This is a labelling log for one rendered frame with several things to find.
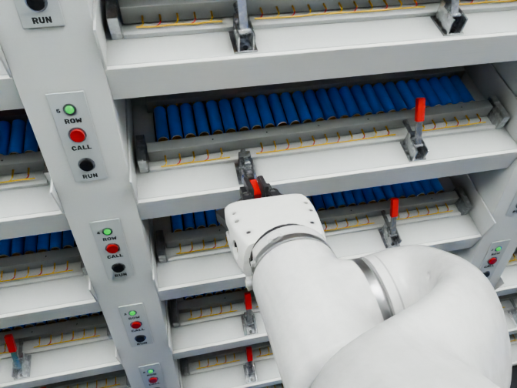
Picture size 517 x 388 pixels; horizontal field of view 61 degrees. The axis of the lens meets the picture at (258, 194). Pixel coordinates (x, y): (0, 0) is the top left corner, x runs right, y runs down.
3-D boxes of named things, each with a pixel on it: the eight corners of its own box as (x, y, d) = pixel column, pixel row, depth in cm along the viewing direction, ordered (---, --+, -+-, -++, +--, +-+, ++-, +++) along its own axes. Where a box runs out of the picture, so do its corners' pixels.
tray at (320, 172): (507, 168, 74) (541, 129, 66) (141, 220, 64) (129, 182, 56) (455, 86, 85) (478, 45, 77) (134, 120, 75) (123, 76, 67)
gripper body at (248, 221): (241, 302, 44) (225, 243, 54) (338, 285, 45) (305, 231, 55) (235, 239, 40) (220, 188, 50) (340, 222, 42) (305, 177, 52)
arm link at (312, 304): (341, 224, 39) (243, 254, 39) (419, 326, 28) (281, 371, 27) (351, 295, 43) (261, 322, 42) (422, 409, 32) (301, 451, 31)
